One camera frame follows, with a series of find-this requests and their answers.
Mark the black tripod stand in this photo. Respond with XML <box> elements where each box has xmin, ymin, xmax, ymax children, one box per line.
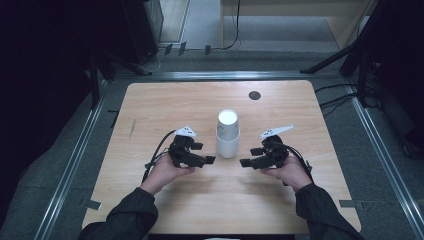
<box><xmin>299</xmin><ymin>0</ymin><xmax>424</xmax><ymax>108</ymax></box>

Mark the light wooden furniture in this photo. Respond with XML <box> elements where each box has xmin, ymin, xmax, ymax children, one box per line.
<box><xmin>219</xmin><ymin>0</ymin><xmax>379</xmax><ymax>50</ymax></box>

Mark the person's left hand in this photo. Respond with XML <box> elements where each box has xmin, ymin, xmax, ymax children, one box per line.
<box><xmin>139</xmin><ymin>153</ymin><xmax>196</xmax><ymax>196</ymax></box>

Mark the black metal stand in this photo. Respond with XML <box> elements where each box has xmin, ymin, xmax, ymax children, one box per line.
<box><xmin>87</xmin><ymin>49</ymin><xmax>154</xmax><ymax>109</ymax></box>

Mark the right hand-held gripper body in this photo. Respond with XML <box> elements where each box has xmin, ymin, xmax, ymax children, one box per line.
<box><xmin>256</xmin><ymin>124</ymin><xmax>295</xmax><ymax>169</ymax></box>

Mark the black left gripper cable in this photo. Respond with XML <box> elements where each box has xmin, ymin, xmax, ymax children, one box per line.
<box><xmin>142</xmin><ymin>129</ymin><xmax>177</xmax><ymax>183</ymax></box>

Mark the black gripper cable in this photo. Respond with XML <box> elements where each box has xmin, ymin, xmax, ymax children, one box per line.
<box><xmin>282</xmin><ymin>143</ymin><xmax>315</xmax><ymax>184</ymax></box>
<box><xmin>142</xmin><ymin>129</ymin><xmax>177</xmax><ymax>183</ymax></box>

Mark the stack of white paper cups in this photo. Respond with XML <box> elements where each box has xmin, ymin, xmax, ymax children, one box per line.
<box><xmin>215</xmin><ymin>108</ymin><xmax>241</xmax><ymax>160</ymax></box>

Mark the black hanging cable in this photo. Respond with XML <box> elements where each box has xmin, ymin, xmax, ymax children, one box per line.
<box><xmin>221</xmin><ymin>0</ymin><xmax>242</xmax><ymax>52</ymax></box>

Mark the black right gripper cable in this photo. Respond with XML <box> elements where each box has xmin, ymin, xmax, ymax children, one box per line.
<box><xmin>282</xmin><ymin>143</ymin><xmax>315</xmax><ymax>184</ymax></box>

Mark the person's right hand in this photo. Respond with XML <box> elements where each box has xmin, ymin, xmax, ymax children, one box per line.
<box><xmin>259</xmin><ymin>154</ymin><xmax>314</xmax><ymax>194</ymax></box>

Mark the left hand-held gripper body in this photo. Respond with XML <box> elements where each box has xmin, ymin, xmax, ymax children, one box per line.
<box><xmin>168</xmin><ymin>125</ymin><xmax>205</xmax><ymax>169</ymax></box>

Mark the black cabinet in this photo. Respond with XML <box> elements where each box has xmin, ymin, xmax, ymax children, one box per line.
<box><xmin>121</xmin><ymin>0</ymin><xmax>165</xmax><ymax>66</ymax></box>

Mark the metal floor rail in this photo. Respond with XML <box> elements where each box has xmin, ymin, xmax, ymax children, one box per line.
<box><xmin>344</xmin><ymin>79</ymin><xmax>424</xmax><ymax>240</ymax></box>
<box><xmin>111</xmin><ymin>70</ymin><xmax>343</xmax><ymax>82</ymax></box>
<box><xmin>33</xmin><ymin>79</ymin><xmax>109</xmax><ymax>240</ymax></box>

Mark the white floor cable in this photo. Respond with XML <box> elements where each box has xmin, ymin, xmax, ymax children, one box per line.
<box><xmin>144</xmin><ymin>46</ymin><xmax>168</xmax><ymax>74</ymax></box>

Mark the black floor cable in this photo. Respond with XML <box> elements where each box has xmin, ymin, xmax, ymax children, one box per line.
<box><xmin>314</xmin><ymin>82</ymin><xmax>359</xmax><ymax>95</ymax></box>
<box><xmin>319</xmin><ymin>93</ymin><xmax>359</xmax><ymax>118</ymax></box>

